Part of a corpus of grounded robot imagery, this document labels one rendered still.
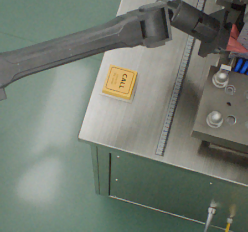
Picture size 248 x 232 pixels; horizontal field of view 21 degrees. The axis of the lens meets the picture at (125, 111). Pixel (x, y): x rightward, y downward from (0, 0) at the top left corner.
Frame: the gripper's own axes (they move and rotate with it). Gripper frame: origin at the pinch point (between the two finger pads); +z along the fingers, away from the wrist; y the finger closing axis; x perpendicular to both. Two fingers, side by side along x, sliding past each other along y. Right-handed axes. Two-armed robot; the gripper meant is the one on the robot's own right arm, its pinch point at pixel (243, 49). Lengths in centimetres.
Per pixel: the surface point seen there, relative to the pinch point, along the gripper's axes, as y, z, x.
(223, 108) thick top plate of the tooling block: 13.2, 1.7, -4.2
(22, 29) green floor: -30, -13, -130
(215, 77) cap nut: 7.4, -2.5, -4.2
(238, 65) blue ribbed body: 2.8, 1.7, -2.9
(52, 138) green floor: 9, 8, -118
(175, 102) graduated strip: 10.7, -1.1, -20.6
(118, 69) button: 7.2, -15.8, -26.1
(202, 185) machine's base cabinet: 25.7, 17.5, -28.2
